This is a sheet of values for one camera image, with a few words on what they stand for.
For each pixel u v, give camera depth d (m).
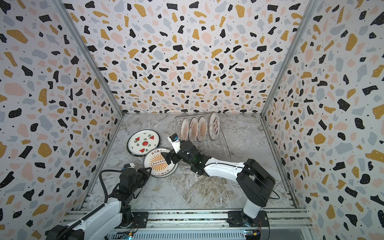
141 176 0.75
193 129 1.01
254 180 0.46
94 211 0.51
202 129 1.01
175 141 0.70
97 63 0.91
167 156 0.70
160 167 0.90
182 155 0.70
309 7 0.72
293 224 0.76
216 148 1.00
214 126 1.03
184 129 1.03
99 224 0.50
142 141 1.03
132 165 0.82
